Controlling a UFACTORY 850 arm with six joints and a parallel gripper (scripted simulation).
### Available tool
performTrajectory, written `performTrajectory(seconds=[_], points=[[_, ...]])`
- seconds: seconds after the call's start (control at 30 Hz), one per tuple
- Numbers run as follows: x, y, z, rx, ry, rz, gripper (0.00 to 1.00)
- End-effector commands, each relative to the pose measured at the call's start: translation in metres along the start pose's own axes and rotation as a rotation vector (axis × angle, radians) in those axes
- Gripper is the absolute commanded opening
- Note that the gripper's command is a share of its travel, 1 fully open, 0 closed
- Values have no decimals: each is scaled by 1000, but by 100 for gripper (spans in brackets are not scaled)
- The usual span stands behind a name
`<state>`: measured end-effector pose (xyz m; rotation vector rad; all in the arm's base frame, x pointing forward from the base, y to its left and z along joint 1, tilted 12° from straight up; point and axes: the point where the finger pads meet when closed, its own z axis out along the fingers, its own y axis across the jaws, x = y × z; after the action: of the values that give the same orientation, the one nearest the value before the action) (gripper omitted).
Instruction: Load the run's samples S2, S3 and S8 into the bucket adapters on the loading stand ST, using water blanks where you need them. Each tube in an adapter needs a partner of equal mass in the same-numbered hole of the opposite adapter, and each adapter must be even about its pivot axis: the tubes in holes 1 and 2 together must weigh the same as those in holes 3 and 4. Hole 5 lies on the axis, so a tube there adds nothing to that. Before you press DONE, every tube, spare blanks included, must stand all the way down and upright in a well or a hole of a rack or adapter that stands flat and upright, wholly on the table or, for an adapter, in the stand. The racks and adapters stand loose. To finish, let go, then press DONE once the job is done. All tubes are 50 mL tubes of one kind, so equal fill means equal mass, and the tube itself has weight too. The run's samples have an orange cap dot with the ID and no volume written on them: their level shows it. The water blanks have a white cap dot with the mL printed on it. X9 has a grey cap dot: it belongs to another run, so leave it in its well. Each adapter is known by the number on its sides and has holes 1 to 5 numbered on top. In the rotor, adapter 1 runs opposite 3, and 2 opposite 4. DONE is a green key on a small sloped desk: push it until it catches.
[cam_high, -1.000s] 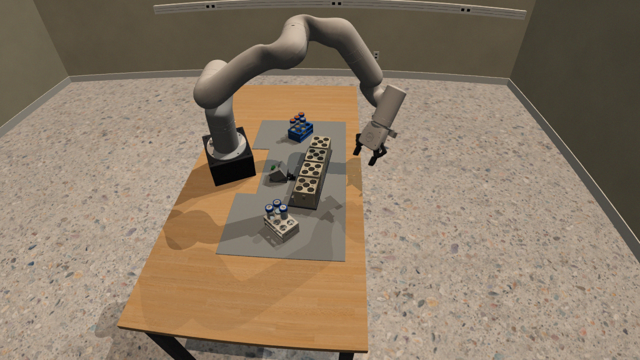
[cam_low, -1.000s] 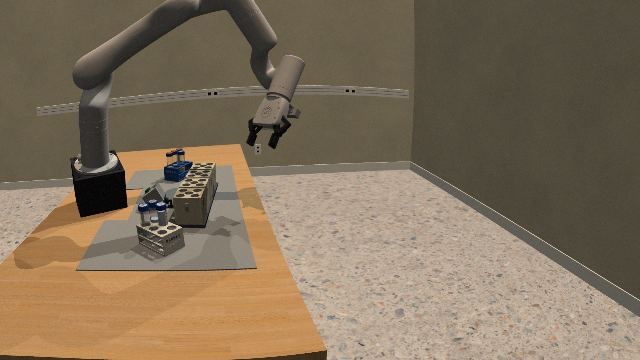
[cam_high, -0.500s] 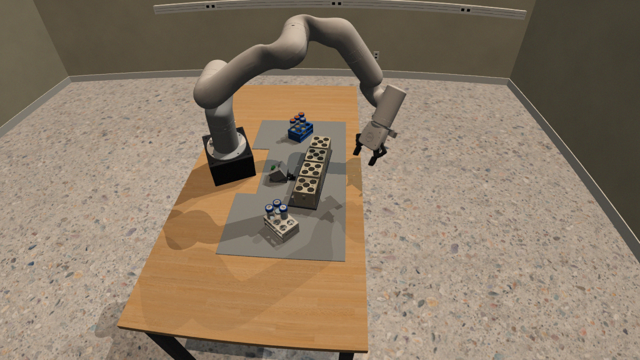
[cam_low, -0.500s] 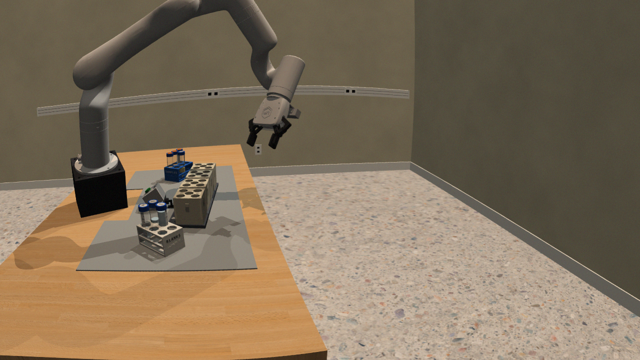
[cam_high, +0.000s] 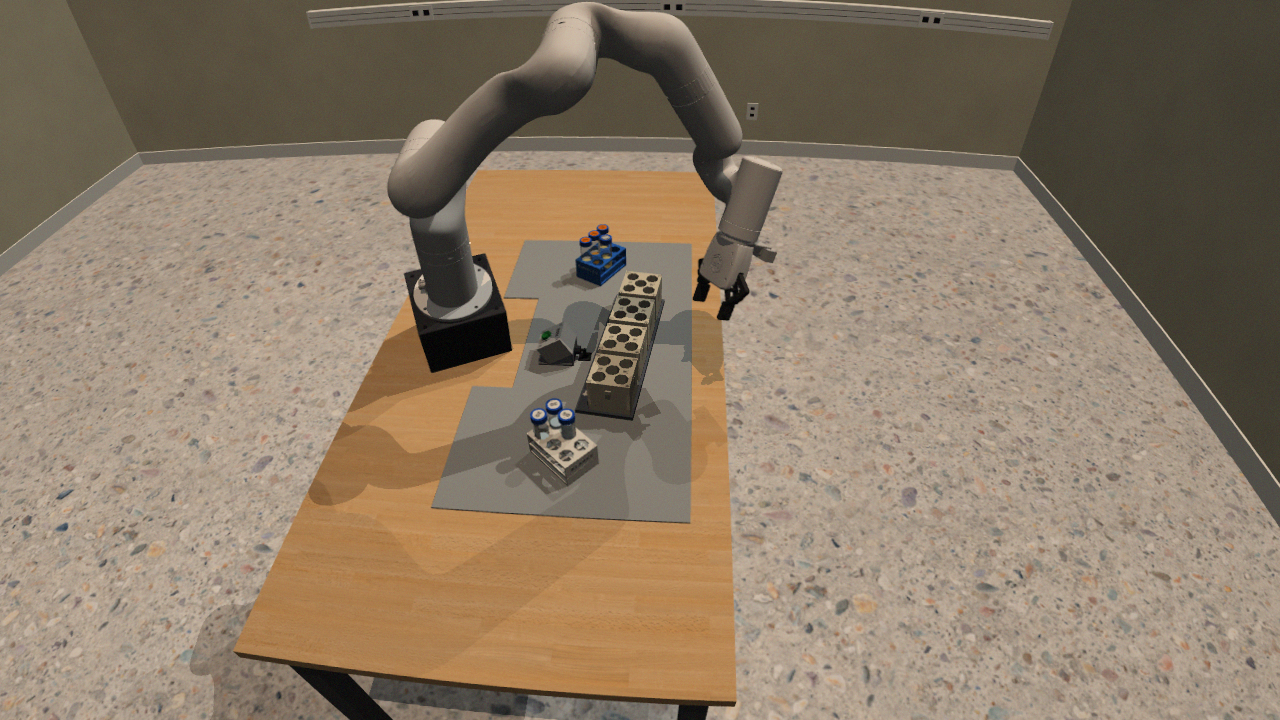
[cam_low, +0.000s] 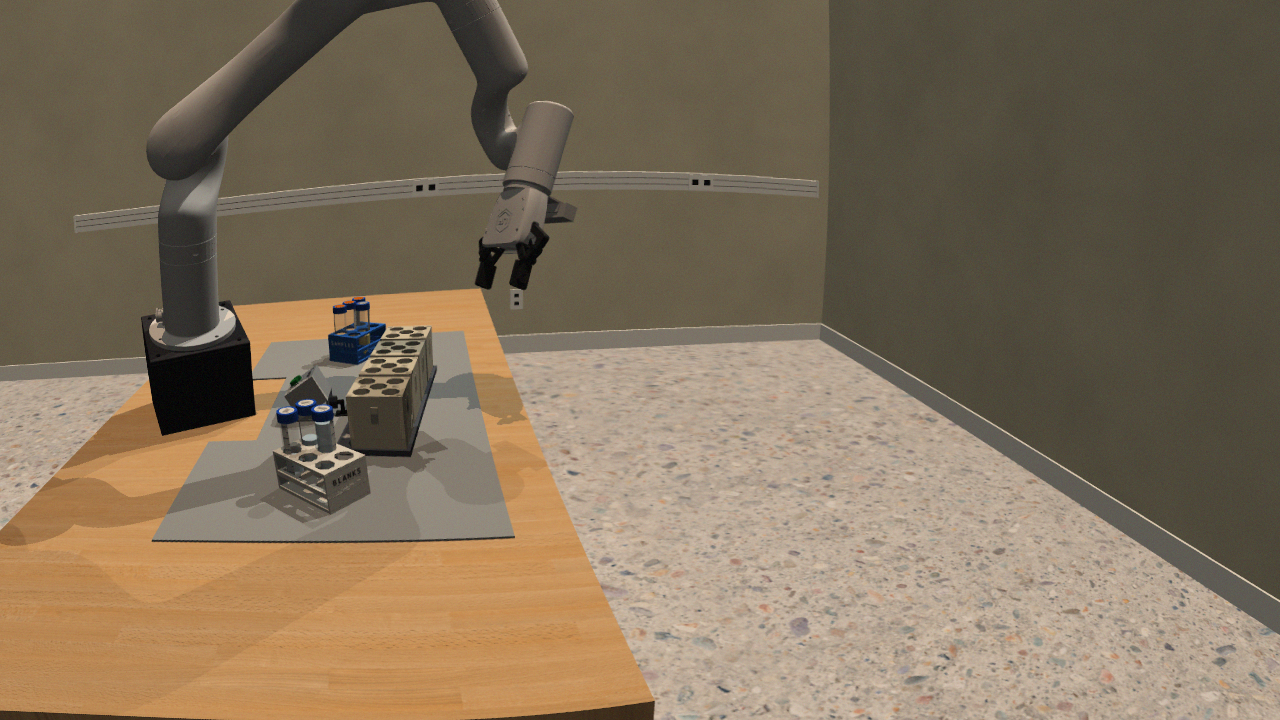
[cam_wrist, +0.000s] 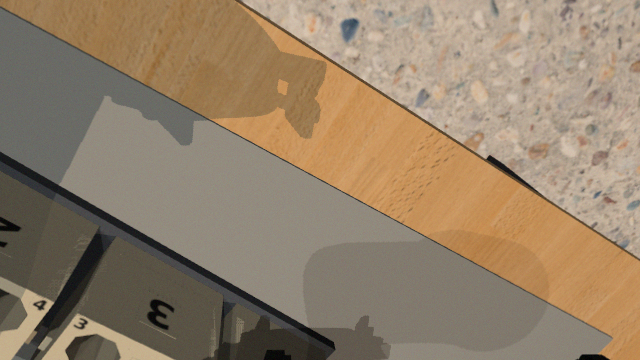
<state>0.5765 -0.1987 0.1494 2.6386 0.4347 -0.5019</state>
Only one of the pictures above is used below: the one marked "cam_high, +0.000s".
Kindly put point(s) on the beige bucket adapter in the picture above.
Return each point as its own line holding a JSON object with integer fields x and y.
{"x": 627, "y": 341}
{"x": 612, "y": 384}
{"x": 644, "y": 316}
{"x": 631, "y": 281}

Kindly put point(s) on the blue tube rack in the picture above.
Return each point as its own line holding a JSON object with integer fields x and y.
{"x": 589, "y": 271}

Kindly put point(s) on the beige tube rack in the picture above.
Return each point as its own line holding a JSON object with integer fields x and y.
{"x": 567, "y": 469}

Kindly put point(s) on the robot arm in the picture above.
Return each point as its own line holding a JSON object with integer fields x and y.
{"x": 554, "y": 79}

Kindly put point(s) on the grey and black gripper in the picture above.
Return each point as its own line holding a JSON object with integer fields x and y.
{"x": 725, "y": 262}

